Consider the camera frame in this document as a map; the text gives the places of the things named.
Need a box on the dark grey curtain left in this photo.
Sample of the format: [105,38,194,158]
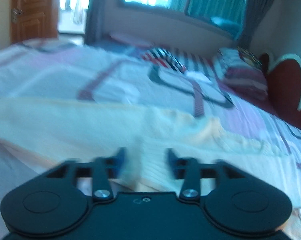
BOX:
[84,0,106,45]

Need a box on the black white striped garment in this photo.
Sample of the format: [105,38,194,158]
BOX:
[141,48,187,74]

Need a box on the striped folded quilt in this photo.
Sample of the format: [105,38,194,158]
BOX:
[212,48,268,100]

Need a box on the brown wooden door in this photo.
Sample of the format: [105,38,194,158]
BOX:
[10,0,59,44]

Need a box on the dark grey curtain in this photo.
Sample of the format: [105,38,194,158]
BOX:
[237,0,274,49]
[84,0,106,45]

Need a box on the dark grey curtain right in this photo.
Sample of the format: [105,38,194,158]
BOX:
[237,0,274,49]

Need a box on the striped mattress cover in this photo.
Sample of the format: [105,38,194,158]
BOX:
[168,48,215,79]

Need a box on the patterned bed sheet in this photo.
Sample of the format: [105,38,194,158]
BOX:
[0,38,301,205]

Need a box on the cream knit sweater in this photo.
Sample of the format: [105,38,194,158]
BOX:
[0,97,301,235]

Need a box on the red white headboard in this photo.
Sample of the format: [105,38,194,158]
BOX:
[259,53,301,129]

